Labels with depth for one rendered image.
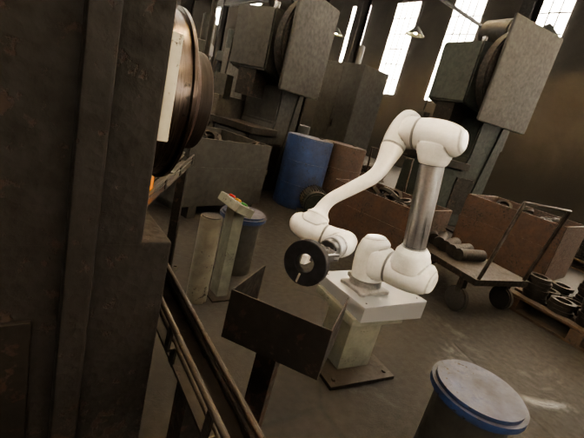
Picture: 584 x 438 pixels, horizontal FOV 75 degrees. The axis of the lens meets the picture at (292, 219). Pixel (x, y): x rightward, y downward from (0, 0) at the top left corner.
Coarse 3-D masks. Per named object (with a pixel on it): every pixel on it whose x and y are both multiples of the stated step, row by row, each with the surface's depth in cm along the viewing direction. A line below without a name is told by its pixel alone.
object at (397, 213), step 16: (368, 192) 347; (384, 192) 377; (400, 192) 395; (336, 208) 374; (352, 208) 360; (368, 208) 347; (384, 208) 335; (400, 208) 324; (336, 224) 374; (352, 224) 361; (368, 224) 347; (384, 224) 335; (400, 224) 324; (432, 224) 344; (400, 240) 325
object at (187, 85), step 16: (176, 16) 93; (192, 32) 92; (192, 48) 91; (192, 64) 90; (192, 80) 90; (176, 96) 89; (192, 96) 90; (176, 112) 90; (192, 112) 91; (176, 128) 92; (160, 144) 94; (176, 144) 96; (160, 160) 98; (176, 160) 99; (160, 176) 108
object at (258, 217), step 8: (224, 208) 255; (224, 216) 248; (256, 216) 255; (264, 216) 259; (248, 224) 246; (256, 224) 249; (248, 232) 252; (256, 232) 258; (240, 240) 252; (248, 240) 254; (240, 248) 254; (248, 248) 256; (240, 256) 256; (248, 256) 260; (240, 264) 258; (248, 264) 263; (232, 272) 258; (240, 272) 260; (248, 272) 267
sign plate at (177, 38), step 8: (176, 32) 62; (176, 40) 62; (176, 48) 62; (176, 56) 63; (168, 64) 63; (176, 64) 63; (168, 72) 63; (176, 72) 64; (168, 80) 64; (176, 80) 64; (168, 88) 64; (168, 96) 64; (168, 104) 65; (168, 112) 65; (160, 120) 65; (168, 120) 66; (160, 128) 66; (168, 128) 66; (160, 136) 66; (168, 136) 67
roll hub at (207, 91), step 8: (200, 56) 104; (208, 64) 104; (208, 72) 103; (208, 80) 102; (208, 88) 102; (208, 96) 102; (200, 104) 101; (208, 104) 103; (200, 112) 102; (208, 112) 103; (200, 120) 103; (208, 120) 105; (200, 128) 105; (192, 136) 107; (200, 136) 108; (192, 144) 111
